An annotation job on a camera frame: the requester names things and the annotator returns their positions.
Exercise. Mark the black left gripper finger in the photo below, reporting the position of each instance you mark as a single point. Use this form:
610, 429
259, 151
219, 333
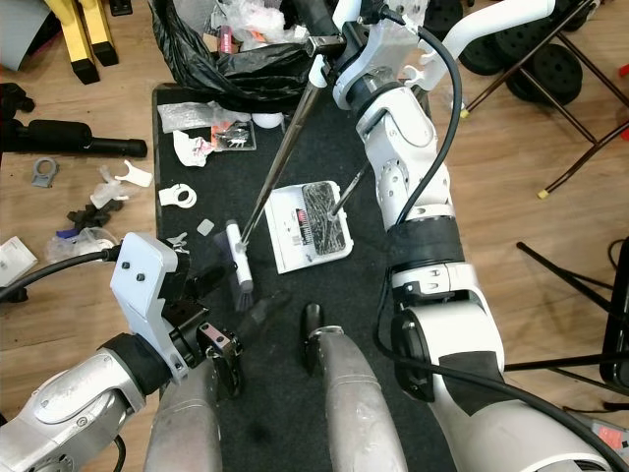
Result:
263, 318
208, 285

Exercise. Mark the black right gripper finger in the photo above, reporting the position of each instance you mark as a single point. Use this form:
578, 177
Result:
317, 16

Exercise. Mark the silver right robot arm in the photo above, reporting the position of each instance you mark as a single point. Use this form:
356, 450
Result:
413, 177

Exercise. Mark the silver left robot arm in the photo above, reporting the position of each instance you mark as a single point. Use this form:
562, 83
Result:
79, 413

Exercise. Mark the black floor mat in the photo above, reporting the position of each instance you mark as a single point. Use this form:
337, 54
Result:
359, 295

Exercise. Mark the crumpled white paper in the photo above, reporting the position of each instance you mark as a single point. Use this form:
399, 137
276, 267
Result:
265, 15
192, 147

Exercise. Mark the small grey plastic piece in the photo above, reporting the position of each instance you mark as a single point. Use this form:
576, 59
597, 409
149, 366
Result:
205, 227

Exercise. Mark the black dumbbell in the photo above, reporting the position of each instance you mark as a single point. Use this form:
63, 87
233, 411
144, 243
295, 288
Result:
442, 18

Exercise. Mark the silver left robot leg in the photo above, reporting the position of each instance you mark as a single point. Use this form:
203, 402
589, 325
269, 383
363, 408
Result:
192, 433

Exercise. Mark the silver robot leg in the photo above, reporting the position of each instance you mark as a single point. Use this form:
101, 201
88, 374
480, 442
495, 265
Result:
359, 413
192, 433

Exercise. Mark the small white ball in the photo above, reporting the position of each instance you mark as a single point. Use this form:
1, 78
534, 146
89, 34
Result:
267, 120

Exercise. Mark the clear bag with white part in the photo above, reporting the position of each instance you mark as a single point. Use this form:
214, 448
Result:
93, 244

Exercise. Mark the silver right robot leg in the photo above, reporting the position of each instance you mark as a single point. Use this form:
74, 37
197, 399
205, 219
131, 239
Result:
359, 413

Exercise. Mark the black weight plate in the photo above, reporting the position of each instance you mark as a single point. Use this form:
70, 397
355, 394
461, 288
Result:
555, 77
496, 49

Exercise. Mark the black trash bag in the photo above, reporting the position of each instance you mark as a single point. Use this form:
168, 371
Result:
187, 59

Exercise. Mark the small black plastic parts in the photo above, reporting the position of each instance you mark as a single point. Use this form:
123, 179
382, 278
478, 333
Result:
86, 216

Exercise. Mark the long clear plastic packet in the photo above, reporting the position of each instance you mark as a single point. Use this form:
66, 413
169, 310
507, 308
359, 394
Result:
192, 116

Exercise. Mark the small white box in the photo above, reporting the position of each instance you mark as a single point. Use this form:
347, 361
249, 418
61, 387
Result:
17, 264

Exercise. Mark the black exercise bench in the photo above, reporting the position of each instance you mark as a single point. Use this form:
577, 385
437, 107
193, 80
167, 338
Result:
59, 136

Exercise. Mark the black metal stand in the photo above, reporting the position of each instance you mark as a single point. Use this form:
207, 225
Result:
617, 315

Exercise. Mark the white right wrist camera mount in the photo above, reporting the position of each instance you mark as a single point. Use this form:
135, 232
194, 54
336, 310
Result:
388, 59

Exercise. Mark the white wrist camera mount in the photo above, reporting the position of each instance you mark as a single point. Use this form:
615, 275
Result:
388, 59
152, 290

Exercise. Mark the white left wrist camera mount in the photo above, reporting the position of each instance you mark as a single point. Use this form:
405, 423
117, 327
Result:
152, 290

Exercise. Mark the grey metal bracket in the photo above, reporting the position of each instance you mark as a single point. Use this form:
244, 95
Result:
36, 173

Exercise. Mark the yellow metal frame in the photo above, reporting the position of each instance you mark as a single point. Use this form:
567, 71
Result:
81, 44

